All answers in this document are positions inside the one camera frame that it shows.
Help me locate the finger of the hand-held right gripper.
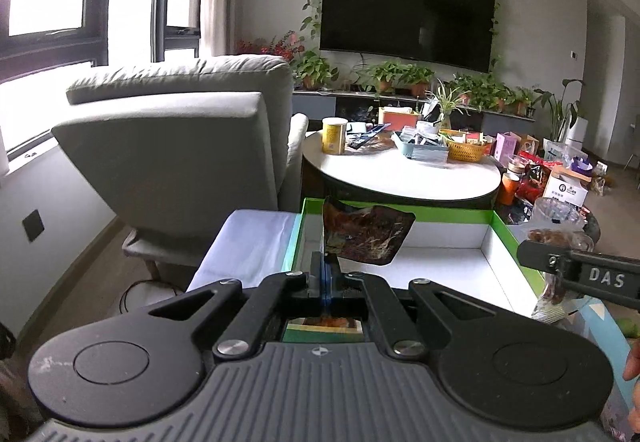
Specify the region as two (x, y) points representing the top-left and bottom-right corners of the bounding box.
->
(517, 239), (574, 280)

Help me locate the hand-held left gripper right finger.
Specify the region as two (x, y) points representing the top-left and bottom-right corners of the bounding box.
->
(325, 255), (502, 360)

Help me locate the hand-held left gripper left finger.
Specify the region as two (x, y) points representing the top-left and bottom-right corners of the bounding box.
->
(147, 251), (327, 362)

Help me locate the clear packet of brown snacks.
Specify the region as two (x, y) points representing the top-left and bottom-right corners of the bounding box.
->
(527, 227), (596, 325)

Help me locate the dark brown snack packet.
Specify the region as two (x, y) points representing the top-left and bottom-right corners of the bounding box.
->
(322, 196), (417, 267)

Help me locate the green cardboard box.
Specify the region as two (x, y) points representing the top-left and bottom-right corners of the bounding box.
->
(281, 197), (547, 318)

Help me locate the person's right hand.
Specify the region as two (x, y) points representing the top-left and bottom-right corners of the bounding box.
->
(622, 339), (640, 383)

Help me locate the clear plastic jar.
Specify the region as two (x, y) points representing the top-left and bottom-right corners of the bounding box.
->
(530, 196), (586, 235)

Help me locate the white cardboard box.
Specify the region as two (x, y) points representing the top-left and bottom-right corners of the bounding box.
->
(542, 165), (593, 205)

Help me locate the red snack bag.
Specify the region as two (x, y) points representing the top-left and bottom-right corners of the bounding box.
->
(517, 151), (566, 203)

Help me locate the pale lavender cloth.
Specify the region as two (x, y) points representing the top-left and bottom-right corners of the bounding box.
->
(185, 211), (301, 295)

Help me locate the purple box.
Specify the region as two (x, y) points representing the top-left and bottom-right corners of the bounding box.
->
(492, 131), (521, 162)

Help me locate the yellow wicker basket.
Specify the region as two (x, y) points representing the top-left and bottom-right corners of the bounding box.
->
(445, 135), (488, 162)

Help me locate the round white coffee table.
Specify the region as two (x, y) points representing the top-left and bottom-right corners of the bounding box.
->
(300, 129), (502, 223)

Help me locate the tall plant in white pot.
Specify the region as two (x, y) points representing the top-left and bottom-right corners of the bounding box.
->
(532, 79), (588, 145)

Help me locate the yellow can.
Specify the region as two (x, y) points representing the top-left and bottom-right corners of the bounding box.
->
(321, 117), (348, 155)

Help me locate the blue plastic basket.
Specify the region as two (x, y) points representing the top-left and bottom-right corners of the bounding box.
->
(392, 129), (451, 164)

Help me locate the orange tissue box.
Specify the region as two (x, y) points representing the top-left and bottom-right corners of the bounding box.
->
(377, 106), (420, 132)

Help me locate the spider plant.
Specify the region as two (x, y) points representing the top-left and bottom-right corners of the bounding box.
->
(425, 80), (473, 130)

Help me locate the white standing air conditioner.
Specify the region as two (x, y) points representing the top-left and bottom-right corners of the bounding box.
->
(607, 15), (628, 168)

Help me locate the grey armchair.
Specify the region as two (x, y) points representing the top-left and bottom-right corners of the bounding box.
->
(51, 55), (310, 280)

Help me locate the bushy green potted plant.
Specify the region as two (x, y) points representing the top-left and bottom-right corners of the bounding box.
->
(292, 51), (338, 90)

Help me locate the red flower plant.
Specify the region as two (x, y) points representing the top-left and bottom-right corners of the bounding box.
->
(235, 32), (306, 60)

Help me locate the trailing ivy vine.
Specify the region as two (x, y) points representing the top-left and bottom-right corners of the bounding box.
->
(300, 0), (503, 68)

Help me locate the black wall television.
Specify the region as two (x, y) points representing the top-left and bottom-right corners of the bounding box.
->
(319, 0), (497, 73)

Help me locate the black wall socket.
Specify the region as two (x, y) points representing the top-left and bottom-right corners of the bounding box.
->
(21, 208), (45, 243)

